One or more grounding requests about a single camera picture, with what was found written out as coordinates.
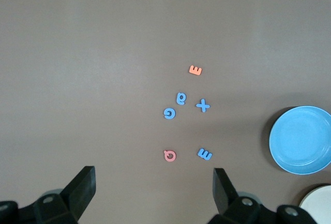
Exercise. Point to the blue foam letter a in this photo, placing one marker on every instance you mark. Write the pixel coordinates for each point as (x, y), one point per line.
(180, 101)

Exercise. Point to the pink foam letter Q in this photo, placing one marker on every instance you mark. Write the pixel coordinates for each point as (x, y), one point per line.
(166, 156)

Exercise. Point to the beige plate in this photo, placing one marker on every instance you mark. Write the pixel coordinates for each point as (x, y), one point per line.
(320, 200)

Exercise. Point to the blue foam letter m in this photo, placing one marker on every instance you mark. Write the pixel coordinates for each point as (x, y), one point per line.
(204, 154)

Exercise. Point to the blue plate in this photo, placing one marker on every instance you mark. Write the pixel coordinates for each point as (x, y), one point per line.
(300, 141)

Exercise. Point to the blue foam letter x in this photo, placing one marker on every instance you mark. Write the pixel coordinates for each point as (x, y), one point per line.
(203, 105)

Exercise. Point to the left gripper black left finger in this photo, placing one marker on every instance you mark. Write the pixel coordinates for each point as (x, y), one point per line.
(75, 198)

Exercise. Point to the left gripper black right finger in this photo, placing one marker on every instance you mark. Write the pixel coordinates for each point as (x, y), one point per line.
(227, 200)

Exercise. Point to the orange foam letter E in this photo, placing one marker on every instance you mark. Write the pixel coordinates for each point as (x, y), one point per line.
(194, 69)

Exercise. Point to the blue foam letter e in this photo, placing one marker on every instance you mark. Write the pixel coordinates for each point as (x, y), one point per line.
(166, 113)

